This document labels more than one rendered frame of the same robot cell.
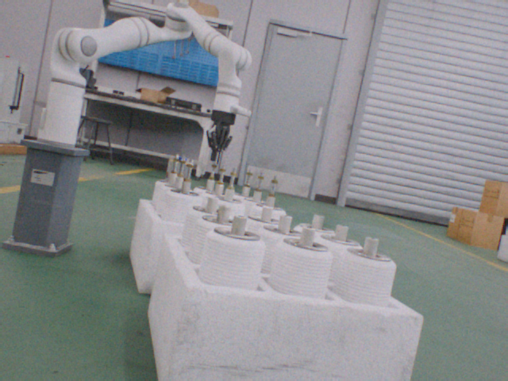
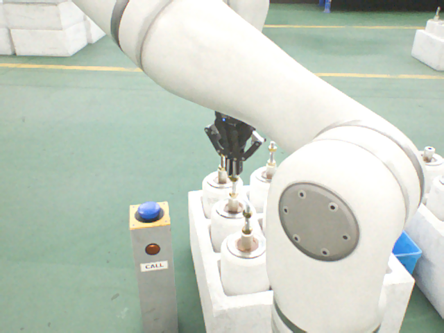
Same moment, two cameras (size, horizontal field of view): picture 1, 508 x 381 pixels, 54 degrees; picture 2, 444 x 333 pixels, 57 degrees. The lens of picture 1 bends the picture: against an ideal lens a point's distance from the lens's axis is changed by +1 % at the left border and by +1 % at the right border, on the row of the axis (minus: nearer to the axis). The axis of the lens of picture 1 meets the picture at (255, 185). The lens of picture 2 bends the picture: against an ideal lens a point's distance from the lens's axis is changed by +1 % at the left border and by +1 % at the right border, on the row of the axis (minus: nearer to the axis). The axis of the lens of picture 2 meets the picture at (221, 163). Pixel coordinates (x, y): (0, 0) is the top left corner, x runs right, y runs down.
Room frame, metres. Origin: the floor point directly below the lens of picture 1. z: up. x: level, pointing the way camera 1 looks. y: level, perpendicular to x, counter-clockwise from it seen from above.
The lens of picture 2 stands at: (1.48, 0.83, 0.75)
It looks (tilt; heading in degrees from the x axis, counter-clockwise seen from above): 29 degrees down; 278
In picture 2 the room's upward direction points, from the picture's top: straight up
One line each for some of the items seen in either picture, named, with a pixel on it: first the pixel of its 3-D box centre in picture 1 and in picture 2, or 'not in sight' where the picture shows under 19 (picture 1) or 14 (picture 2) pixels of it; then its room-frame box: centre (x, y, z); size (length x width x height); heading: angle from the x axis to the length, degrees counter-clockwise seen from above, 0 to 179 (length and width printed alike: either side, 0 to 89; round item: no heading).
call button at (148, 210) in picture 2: not in sight; (149, 211); (1.69, 0.26, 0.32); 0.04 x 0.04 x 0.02
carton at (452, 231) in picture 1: (468, 225); not in sight; (4.87, -2.10, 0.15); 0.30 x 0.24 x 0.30; 91
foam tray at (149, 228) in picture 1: (207, 249); (281, 259); (1.44, 0.10, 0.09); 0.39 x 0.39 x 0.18; 18
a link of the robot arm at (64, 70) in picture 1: (72, 59); (336, 236); (1.42, 0.57, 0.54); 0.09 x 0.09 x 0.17; 58
